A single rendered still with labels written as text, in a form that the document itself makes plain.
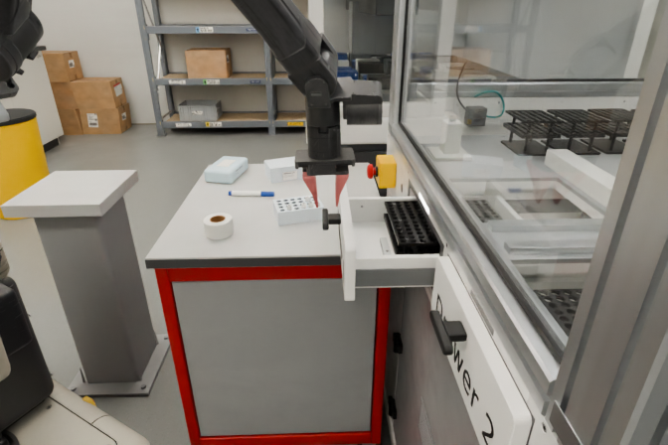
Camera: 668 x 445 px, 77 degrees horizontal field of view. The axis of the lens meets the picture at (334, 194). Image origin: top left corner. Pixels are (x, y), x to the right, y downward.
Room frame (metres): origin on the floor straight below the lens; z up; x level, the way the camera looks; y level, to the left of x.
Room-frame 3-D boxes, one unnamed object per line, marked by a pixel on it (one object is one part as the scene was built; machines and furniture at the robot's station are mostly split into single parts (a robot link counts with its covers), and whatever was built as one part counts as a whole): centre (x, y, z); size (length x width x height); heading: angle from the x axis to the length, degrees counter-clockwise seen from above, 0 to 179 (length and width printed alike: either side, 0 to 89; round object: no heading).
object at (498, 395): (0.42, -0.18, 0.87); 0.29 x 0.02 x 0.11; 2
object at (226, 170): (1.33, 0.36, 0.78); 0.15 x 0.10 x 0.04; 169
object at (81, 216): (1.24, 0.82, 0.38); 0.30 x 0.30 x 0.76; 2
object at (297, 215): (1.03, 0.10, 0.78); 0.12 x 0.08 x 0.04; 106
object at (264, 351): (1.14, 0.15, 0.38); 0.62 x 0.58 x 0.76; 2
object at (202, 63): (4.63, 1.31, 0.72); 0.41 x 0.32 x 0.28; 92
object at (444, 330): (0.42, -0.15, 0.91); 0.07 x 0.04 x 0.01; 2
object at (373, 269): (0.74, -0.23, 0.86); 0.40 x 0.26 x 0.06; 92
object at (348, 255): (0.73, -0.02, 0.87); 0.29 x 0.02 x 0.11; 2
